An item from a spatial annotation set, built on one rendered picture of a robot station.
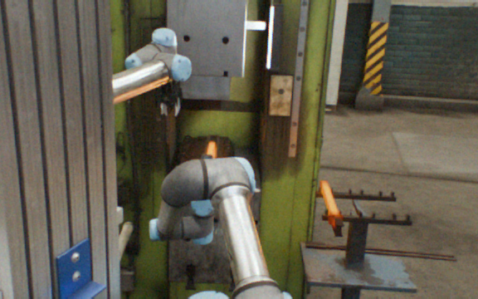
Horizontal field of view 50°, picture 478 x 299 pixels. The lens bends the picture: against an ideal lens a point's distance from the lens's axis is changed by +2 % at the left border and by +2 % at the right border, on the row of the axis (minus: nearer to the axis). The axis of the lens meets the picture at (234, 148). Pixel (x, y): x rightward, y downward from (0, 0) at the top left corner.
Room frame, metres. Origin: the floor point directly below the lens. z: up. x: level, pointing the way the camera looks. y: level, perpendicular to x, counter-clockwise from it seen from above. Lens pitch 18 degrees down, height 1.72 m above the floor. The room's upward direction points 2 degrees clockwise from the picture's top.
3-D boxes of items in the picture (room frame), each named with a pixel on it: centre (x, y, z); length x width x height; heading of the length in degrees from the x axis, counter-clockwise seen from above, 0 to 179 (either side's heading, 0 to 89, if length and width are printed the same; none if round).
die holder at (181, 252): (2.21, 0.07, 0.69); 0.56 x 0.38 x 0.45; 0
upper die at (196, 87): (2.20, 0.13, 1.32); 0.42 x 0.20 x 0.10; 0
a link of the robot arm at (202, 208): (1.61, 0.10, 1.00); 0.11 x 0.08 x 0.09; 0
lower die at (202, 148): (2.20, 0.13, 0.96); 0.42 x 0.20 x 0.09; 0
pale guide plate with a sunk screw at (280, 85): (2.12, -0.19, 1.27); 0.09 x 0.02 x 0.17; 90
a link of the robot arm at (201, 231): (1.60, 0.12, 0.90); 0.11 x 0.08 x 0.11; 106
